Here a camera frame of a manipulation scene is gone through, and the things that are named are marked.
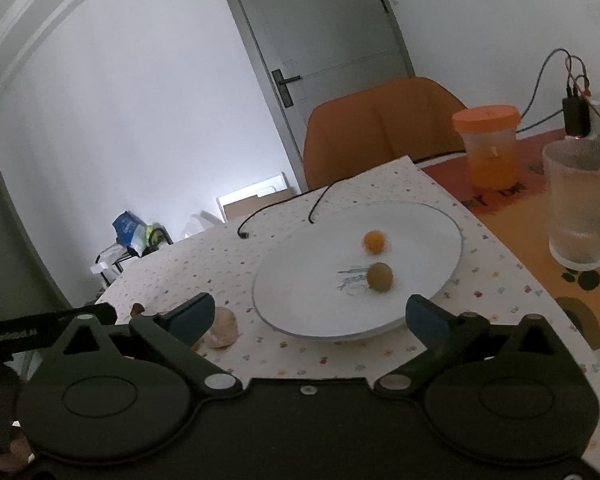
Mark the orange lid plastic jar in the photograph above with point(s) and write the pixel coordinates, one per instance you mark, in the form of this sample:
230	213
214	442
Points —
489	136

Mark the black storage rack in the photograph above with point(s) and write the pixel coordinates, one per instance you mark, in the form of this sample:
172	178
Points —
112	261

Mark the black power adapter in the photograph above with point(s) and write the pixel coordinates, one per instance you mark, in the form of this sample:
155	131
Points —
576	116

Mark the frosted drinking glass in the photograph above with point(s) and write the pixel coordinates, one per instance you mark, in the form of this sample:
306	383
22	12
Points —
572	171

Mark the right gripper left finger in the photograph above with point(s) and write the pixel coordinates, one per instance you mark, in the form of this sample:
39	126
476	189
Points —
168	338

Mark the cardboard and white board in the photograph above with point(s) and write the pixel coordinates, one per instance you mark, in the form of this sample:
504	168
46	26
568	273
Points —
244	201

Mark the small orange kumquat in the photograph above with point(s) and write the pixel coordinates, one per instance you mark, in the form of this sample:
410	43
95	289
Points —
375	242

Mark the blue white bag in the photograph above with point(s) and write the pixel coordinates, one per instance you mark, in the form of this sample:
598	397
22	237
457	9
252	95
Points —
130	231

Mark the orange chair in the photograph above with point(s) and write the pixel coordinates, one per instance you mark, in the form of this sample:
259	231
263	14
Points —
407	117

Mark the black door handle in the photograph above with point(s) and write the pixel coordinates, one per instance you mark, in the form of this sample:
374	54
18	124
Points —
282	84

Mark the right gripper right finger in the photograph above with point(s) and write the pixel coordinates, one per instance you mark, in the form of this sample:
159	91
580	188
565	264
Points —
438	330

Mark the white round plate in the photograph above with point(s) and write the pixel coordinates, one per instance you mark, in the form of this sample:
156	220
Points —
312	283

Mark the grey door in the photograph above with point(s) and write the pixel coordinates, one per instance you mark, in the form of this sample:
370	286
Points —
338	47

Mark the small green fruit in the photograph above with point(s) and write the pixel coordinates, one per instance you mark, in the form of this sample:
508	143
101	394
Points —
379	277

